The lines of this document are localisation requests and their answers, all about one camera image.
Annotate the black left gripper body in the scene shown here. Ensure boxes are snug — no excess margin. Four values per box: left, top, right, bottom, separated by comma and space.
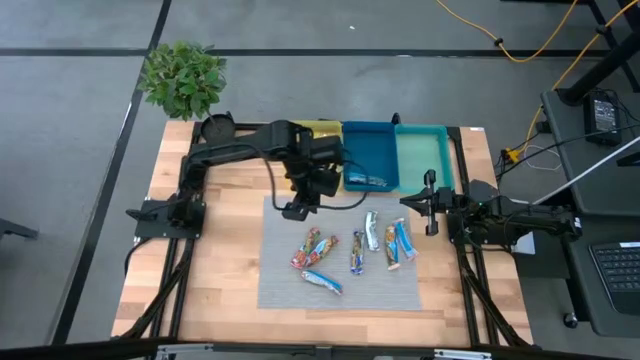
288, 159, 321, 199

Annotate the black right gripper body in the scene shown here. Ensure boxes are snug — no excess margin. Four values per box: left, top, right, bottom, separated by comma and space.
423, 168, 454, 237

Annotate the light blue granola bar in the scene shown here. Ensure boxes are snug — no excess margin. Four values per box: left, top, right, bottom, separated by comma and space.
392, 217, 420, 262

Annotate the red wrapper granola bar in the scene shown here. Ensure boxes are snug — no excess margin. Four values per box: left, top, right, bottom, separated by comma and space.
290, 227, 322, 270
305, 234, 341, 268

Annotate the orange green granola bar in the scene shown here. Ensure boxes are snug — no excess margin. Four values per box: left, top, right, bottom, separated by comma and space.
383, 224, 403, 272

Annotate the silver white granola bar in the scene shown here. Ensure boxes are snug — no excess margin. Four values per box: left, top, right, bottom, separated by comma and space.
363, 209, 381, 252

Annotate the blue wrapper granola bar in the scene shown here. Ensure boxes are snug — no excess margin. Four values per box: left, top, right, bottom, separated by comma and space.
347, 172, 390, 189

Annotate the blue ended Chewy granola bar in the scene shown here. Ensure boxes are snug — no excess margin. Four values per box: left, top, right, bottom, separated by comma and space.
349, 229, 366, 276

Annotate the chocolate chip Chewy granola bar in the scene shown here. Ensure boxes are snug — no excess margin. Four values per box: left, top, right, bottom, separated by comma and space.
300, 269, 345, 296

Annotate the teal plastic bin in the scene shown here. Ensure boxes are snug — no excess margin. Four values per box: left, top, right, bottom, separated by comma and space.
394, 123, 456, 196

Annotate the yellow plastic bin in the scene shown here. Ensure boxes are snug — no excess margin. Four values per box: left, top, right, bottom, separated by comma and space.
292, 118, 346, 196

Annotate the blue plastic bin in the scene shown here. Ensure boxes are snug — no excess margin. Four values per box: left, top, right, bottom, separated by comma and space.
341, 119, 401, 194

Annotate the grey woven table mat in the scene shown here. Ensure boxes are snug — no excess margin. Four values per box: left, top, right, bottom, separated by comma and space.
257, 194, 424, 311

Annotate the black plant pot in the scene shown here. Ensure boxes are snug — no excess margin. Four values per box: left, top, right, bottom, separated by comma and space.
199, 112, 237, 146

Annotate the dark grey desk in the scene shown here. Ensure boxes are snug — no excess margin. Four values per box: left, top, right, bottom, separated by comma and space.
539, 89, 640, 339

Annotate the silver metal rod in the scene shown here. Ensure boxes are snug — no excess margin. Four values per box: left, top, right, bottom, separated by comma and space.
532, 135, 640, 206

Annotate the green leafy potted plant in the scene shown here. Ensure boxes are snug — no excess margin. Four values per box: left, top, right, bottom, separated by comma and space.
137, 40, 229, 122

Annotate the black power adapter brick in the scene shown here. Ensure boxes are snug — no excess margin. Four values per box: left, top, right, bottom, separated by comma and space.
582, 92, 624, 147

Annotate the black computer keyboard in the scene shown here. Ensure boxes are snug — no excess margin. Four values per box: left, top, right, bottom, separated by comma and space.
588, 240, 640, 316

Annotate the black desk leg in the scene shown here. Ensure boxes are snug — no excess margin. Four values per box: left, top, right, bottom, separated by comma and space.
557, 29, 640, 106

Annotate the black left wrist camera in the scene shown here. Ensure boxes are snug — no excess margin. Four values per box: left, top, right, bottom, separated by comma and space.
313, 167, 344, 199

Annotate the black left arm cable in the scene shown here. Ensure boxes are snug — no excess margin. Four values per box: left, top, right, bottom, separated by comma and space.
257, 144, 371, 212

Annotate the black aluminium table frame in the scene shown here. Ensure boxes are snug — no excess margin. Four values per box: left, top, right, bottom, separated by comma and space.
112, 119, 536, 360

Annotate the white cable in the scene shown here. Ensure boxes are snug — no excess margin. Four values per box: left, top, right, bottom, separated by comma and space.
522, 144, 564, 172

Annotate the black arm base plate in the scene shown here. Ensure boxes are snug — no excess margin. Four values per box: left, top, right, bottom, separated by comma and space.
127, 197, 206, 240

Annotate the yellow extension cable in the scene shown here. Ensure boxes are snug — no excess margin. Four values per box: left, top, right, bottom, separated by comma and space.
434, 0, 581, 64
504, 0, 640, 164

